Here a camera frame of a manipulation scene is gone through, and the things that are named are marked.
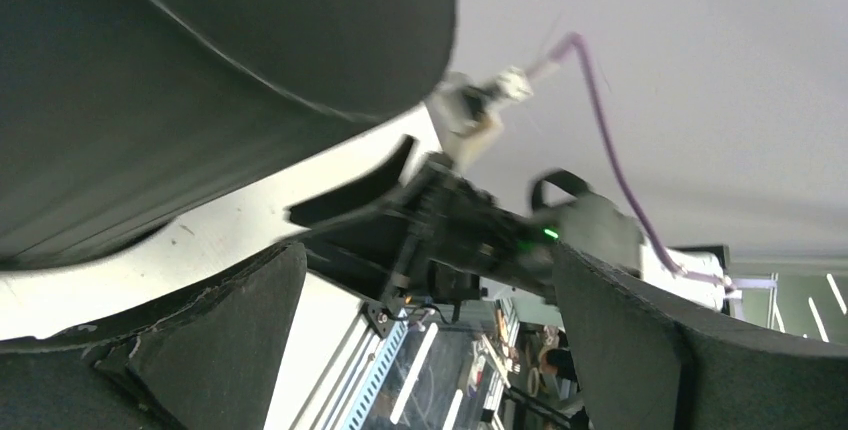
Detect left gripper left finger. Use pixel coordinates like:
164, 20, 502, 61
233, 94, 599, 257
1, 243, 307, 429

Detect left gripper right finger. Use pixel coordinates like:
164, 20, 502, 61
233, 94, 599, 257
552, 245, 847, 429

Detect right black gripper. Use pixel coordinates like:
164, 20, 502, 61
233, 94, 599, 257
288, 135, 554, 312

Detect black plastic bucket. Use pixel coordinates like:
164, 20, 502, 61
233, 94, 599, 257
1, 0, 457, 270

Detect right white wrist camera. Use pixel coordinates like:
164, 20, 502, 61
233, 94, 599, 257
424, 67, 533, 174

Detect aluminium mounting rail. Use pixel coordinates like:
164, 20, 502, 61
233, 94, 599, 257
264, 274, 407, 430

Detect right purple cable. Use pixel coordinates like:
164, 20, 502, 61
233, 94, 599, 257
526, 32, 737, 292

